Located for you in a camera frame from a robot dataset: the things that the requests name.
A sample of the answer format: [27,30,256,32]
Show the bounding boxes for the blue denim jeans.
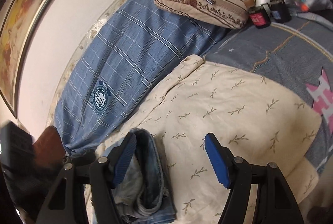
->
[112,128,176,223]

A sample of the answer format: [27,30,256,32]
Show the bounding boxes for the cream leaf-print quilt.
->
[85,54,323,224]

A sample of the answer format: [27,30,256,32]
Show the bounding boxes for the grey patterned bedsheet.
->
[204,12,332,174]

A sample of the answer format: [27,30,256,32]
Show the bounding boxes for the blue plaid duvet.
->
[54,0,227,156]

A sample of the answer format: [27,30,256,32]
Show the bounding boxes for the framed wall painting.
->
[1,0,52,117]

